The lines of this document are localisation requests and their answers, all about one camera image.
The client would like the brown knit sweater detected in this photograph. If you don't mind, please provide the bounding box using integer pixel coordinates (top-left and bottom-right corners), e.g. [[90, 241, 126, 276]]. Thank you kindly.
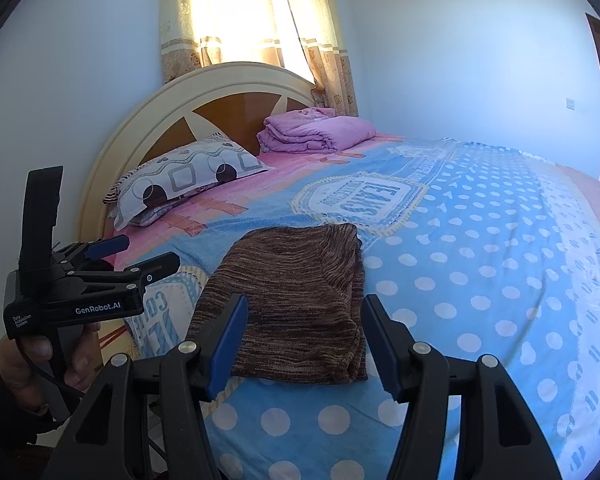
[[185, 222, 370, 386]]

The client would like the blue pink printed bed sheet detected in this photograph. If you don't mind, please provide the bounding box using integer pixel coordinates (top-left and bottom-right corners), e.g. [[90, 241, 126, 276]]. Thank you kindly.
[[100, 132, 600, 480]]

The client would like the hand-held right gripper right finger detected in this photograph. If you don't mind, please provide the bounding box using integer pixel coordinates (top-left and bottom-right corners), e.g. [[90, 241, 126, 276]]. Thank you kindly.
[[361, 294, 563, 480]]

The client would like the person's left hand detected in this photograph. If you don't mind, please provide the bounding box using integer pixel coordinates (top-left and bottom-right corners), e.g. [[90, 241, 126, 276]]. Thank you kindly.
[[0, 320, 105, 404]]

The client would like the beige patterned curtain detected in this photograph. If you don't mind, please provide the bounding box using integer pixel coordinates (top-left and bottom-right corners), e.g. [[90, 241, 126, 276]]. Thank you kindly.
[[159, 0, 359, 118]]

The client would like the patterned grey pillow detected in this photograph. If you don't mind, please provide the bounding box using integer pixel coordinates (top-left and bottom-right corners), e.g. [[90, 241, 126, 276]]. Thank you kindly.
[[104, 131, 276, 231]]

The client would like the cream wooden headboard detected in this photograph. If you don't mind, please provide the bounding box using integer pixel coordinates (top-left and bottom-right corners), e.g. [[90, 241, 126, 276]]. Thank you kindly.
[[77, 61, 326, 246]]

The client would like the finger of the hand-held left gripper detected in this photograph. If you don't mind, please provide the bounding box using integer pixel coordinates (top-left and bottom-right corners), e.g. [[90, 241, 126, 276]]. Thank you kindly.
[[55, 234, 131, 263], [55, 252, 181, 295]]

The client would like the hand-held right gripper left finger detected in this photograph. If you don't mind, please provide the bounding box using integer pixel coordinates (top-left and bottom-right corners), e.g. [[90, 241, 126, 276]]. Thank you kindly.
[[40, 294, 249, 480]]

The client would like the folded pink blanket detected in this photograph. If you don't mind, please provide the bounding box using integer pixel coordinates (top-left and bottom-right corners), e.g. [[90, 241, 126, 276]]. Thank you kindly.
[[256, 106, 377, 153]]

